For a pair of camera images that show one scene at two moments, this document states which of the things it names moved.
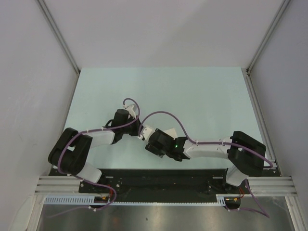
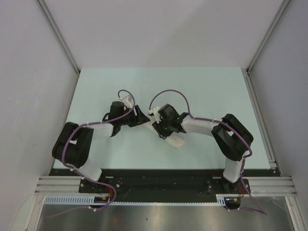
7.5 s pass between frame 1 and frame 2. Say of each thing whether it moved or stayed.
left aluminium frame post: stayed
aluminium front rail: stayed
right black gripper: moved
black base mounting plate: stayed
